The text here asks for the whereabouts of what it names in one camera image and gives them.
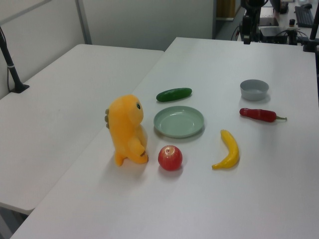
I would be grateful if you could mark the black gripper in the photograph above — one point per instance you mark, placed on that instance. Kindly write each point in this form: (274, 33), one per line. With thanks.
(253, 7)

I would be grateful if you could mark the red apple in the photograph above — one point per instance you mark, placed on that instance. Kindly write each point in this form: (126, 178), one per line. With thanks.
(170, 159)

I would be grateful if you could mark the small grey bowl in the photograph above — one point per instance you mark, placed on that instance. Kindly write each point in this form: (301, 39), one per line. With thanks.
(254, 95)

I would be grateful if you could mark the black controller box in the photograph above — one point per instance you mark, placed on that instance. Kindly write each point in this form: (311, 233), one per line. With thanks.
(271, 33)

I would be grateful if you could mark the yellow wooden board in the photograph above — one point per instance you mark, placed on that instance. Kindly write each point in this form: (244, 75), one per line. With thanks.
(225, 8)

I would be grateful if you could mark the black keyboard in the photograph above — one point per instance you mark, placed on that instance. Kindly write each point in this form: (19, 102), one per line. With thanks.
(304, 16)

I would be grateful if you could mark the black computer mouse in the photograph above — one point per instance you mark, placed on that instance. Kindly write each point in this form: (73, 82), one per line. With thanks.
(306, 6)

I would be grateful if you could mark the black pole with table clamp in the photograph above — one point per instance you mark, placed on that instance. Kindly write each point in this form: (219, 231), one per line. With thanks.
(310, 45)

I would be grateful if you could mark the red chili pepper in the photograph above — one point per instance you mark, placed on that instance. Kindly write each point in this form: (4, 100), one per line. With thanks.
(259, 115)

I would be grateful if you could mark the green cucumber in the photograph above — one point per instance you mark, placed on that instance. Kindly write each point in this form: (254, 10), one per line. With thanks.
(174, 94)

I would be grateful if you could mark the pale green round plate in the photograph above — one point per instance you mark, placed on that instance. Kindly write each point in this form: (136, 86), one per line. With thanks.
(178, 123)

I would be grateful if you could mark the yellow banana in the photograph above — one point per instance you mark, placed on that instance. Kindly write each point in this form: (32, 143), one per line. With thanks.
(233, 149)

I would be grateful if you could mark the yellow plush dinosaur toy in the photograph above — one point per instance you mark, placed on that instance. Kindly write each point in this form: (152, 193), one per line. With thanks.
(124, 124)

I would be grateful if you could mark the black pole with flat foot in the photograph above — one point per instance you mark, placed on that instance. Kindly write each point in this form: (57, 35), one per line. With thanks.
(12, 72)

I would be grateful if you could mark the grey partition post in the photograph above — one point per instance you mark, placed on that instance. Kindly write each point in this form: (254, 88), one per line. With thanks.
(83, 22)

